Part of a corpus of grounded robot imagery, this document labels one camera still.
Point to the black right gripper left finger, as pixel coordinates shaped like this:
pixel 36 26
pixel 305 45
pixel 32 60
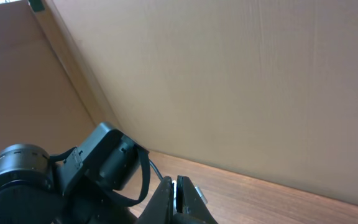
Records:
pixel 159 209

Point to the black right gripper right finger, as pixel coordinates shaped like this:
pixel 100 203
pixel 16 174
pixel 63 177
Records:
pixel 189 203

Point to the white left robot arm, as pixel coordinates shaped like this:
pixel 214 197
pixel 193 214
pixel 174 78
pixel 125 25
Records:
pixel 95 182

